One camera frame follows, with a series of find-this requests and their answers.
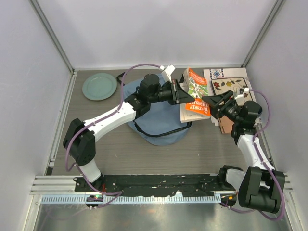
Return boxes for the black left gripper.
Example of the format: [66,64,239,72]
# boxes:
[149,79,195,106]

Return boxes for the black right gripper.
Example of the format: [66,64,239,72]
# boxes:
[202,90,243,124]

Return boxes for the orange treehouse book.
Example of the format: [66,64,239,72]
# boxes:
[180,68,211,123]

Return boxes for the light blue student backpack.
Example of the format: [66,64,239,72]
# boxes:
[116,72,193,147]

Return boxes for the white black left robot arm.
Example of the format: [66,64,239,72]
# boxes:
[63,74,194,192]

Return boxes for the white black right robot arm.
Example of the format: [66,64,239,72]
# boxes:
[202,90,285,218]

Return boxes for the floral square ceramic plate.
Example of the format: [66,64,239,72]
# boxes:
[211,77,253,105]

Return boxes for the patterned white placemat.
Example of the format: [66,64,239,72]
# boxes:
[202,68,262,129]

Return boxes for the pale green round plate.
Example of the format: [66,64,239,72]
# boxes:
[82,73,117,101]

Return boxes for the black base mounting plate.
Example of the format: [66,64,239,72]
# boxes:
[73,174,235,197]

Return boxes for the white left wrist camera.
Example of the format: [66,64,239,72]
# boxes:
[159,64,175,82]

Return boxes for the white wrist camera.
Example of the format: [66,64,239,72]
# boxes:
[159,64,175,82]
[233,87,249,100]

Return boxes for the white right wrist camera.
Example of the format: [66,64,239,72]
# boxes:
[233,87,249,100]

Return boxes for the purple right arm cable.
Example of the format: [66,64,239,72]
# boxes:
[220,88,286,221]

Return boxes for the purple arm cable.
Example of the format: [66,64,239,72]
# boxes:
[220,88,286,221]
[65,64,167,209]

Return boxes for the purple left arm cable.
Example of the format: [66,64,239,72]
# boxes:
[65,64,167,209]

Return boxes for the slotted white cable duct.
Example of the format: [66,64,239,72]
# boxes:
[41,193,221,205]

